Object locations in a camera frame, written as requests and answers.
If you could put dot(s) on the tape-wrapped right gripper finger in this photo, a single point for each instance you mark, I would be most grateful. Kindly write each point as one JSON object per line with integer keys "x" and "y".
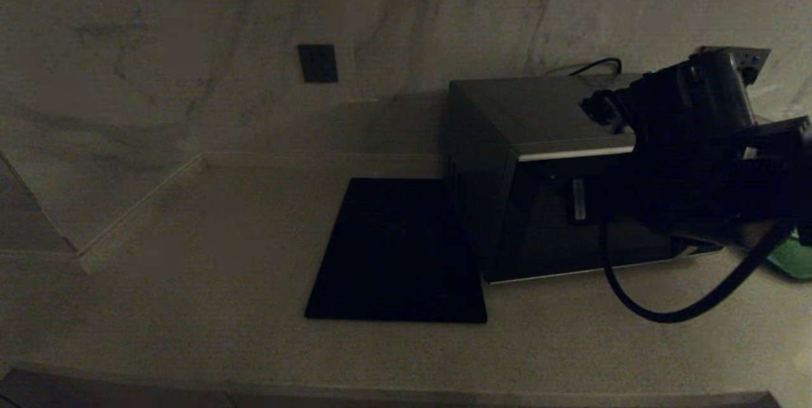
{"x": 577, "y": 200}

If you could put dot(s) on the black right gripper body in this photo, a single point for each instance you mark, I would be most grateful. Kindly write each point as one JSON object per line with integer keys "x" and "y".
{"x": 685, "y": 192}

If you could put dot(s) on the dark glass microwave door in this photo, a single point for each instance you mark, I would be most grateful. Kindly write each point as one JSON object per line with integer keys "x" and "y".
{"x": 539, "y": 230}

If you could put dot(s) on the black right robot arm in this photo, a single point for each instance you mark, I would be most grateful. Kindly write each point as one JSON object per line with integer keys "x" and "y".
{"x": 790, "y": 173}

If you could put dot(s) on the silver microwave oven body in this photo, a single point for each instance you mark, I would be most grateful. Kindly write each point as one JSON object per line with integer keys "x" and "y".
{"x": 526, "y": 110}

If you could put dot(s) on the green plastic tray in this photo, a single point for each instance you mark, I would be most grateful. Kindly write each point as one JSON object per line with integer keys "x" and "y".
{"x": 793, "y": 259}

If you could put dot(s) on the black induction cooktop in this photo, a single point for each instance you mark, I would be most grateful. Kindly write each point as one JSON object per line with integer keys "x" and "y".
{"x": 393, "y": 249}

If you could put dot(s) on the black double wall socket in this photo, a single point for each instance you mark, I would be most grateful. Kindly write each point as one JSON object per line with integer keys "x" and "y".
{"x": 755, "y": 59}

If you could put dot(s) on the black single wall socket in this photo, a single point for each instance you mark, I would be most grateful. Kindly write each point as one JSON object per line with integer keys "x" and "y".
{"x": 317, "y": 63}

